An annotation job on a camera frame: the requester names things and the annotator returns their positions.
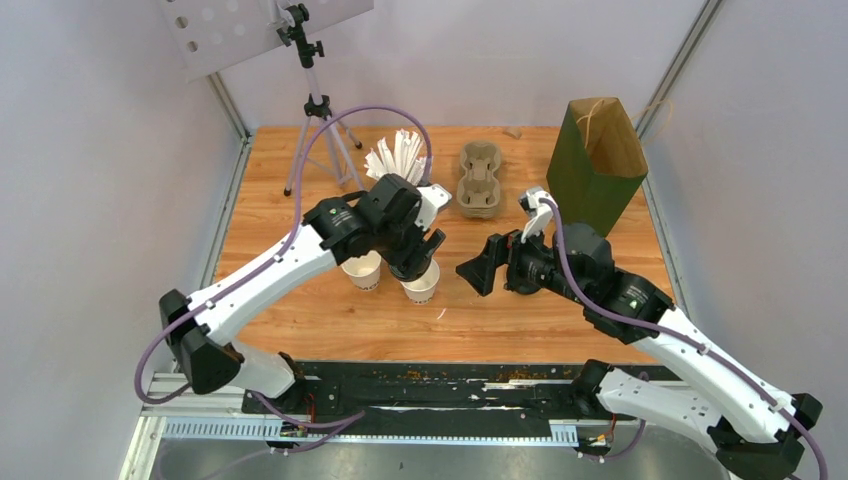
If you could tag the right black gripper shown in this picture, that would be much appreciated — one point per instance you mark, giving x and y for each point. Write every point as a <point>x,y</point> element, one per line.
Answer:
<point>502,249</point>

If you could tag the cardboard cup carrier tray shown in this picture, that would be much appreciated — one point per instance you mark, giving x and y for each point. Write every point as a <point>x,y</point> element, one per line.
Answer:
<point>479,189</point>

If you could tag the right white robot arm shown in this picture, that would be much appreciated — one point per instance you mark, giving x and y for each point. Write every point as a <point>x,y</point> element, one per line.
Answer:
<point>753,429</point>

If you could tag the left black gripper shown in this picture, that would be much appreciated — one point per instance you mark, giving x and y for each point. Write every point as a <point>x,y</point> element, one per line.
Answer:
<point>414,262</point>

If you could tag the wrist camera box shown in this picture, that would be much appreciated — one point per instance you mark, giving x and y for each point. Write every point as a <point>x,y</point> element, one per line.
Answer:
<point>535,202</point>
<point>434,199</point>

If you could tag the white paper cup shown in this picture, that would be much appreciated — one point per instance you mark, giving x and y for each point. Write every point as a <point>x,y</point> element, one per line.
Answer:
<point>422,290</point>
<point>364,271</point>

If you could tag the white perforated panel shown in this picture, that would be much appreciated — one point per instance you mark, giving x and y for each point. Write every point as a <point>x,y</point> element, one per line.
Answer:
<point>214,35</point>

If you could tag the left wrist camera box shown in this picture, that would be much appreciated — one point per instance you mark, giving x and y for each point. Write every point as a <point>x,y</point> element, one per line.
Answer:
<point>434,199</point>

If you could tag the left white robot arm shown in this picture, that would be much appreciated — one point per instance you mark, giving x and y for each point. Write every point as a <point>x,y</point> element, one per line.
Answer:
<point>393,219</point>

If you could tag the white wrapped straws bundle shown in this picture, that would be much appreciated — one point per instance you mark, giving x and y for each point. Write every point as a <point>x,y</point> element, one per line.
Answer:
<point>403,158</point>

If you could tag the silver camera tripod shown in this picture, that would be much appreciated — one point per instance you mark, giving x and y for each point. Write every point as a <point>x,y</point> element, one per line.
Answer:
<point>318,112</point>

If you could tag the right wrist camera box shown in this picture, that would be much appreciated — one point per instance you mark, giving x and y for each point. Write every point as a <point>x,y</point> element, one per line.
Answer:
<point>535,202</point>

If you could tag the green paper bag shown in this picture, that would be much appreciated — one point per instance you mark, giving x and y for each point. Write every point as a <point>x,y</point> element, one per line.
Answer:
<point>597,165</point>

